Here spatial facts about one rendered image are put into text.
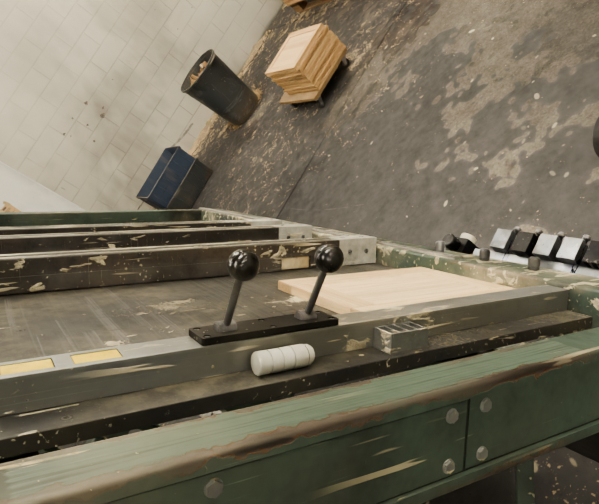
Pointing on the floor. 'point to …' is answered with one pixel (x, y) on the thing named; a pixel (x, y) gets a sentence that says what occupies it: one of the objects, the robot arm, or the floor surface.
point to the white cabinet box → (4, 187)
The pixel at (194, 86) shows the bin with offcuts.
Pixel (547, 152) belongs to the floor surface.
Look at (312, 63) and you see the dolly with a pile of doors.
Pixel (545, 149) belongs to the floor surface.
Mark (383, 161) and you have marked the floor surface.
